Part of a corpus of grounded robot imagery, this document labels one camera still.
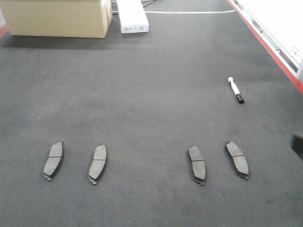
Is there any long white box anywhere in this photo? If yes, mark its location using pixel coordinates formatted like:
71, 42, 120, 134
117, 0, 149, 34

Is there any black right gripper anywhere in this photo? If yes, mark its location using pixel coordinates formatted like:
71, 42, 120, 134
291, 133, 303, 159

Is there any grey brake pad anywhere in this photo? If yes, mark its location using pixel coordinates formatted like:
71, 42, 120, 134
225, 141, 249, 180
88, 145, 107, 185
43, 142, 64, 181
188, 146, 206, 186

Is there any cardboard box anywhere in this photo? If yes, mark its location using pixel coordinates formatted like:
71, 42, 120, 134
0, 0, 112, 38

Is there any red and white conveyor rail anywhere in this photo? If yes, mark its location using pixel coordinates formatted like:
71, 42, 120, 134
229, 0, 303, 92

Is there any black and white marker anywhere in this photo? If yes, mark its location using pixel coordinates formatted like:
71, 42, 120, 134
228, 77, 244, 104

